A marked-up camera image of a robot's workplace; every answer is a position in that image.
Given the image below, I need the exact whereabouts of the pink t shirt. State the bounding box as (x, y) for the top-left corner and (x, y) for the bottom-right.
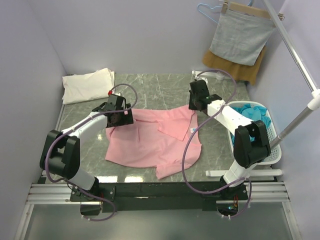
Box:
(105, 105), (202, 180)

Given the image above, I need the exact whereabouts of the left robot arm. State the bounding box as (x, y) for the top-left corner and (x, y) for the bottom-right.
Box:
(39, 94), (134, 201)

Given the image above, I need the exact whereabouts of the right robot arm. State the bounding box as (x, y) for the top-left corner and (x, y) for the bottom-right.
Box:
(189, 79), (271, 200)

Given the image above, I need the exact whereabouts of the folded white t shirt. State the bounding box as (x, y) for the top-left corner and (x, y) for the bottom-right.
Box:
(62, 68), (115, 105)

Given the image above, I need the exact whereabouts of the brown hanging cloth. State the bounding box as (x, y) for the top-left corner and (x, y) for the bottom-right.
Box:
(202, 46), (267, 85)

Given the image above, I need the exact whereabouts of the teal t shirt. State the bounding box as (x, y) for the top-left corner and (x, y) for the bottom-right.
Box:
(231, 103), (272, 129)

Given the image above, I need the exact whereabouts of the white perforated laundry basket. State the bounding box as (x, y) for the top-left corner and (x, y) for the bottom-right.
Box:
(228, 101), (282, 165)

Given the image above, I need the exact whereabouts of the grey hanging cloth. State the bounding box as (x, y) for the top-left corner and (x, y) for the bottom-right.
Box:
(209, 9), (276, 66)

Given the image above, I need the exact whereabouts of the black base beam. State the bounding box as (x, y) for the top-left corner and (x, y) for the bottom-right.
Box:
(70, 181), (248, 216)

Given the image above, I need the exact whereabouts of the wooden clip hanger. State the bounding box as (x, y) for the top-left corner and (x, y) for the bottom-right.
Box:
(221, 0), (272, 20)

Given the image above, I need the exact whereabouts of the metal clothes rack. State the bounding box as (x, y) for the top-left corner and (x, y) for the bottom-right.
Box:
(205, 0), (320, 178)

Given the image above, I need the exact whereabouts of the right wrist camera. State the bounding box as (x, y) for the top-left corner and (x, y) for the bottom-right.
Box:
(194, 76), (208, 85)

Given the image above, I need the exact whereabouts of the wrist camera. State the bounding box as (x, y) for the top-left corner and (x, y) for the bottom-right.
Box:
(108, 90), (122, 96)
(194, 76), (208, 85)

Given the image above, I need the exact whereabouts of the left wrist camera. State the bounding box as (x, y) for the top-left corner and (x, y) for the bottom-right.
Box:
(108, 90), (122, 96)

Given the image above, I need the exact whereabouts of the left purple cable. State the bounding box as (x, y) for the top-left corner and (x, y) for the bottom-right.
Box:
(44, 83), (139, 222)

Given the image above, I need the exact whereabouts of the blue wire hanger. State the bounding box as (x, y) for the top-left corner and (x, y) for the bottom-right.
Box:
(196, 0), (254, 25)

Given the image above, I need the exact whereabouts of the aluminium rail frame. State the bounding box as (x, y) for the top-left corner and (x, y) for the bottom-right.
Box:
(16, 176), (302, 240)

